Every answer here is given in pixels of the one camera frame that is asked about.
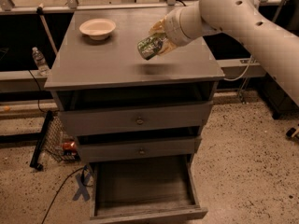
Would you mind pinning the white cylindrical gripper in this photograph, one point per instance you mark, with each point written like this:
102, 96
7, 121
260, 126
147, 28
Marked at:
173, 28

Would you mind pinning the green soda can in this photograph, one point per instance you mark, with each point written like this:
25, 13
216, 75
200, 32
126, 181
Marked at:
152, 45

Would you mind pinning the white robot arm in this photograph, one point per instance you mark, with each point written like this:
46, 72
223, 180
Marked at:
274, 48

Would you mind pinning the grey wooden drawer cabinet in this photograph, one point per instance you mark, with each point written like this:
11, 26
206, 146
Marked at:
102, 74

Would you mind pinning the grey top drawer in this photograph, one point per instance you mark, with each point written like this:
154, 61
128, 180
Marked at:
134, 119

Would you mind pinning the grey middle drawer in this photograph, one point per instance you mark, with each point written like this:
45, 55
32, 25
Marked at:
95, 151

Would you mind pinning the grey open bottom drawer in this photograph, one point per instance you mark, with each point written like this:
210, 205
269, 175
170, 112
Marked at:
144, 191

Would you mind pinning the white paper bowl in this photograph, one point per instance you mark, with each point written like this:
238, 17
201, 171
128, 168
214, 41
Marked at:
98, 29

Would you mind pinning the clear plastic water bottle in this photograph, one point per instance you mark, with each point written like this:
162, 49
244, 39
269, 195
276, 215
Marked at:
40, 62

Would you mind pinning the dark grey side cabinet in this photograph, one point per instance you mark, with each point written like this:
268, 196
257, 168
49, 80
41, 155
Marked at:
278, 100

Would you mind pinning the orange object in basket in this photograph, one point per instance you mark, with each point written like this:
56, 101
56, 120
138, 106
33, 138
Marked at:
69, 147

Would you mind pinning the black caster wheel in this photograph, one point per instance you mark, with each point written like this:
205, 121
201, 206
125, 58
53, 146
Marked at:
293, 133

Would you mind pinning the blue tape cross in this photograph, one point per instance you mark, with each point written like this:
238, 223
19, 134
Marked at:
82, 191

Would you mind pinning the black bar on floor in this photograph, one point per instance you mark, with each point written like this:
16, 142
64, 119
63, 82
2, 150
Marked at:
40, 142

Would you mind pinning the wire mesh basket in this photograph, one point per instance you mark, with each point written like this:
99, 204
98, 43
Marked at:
55, 137

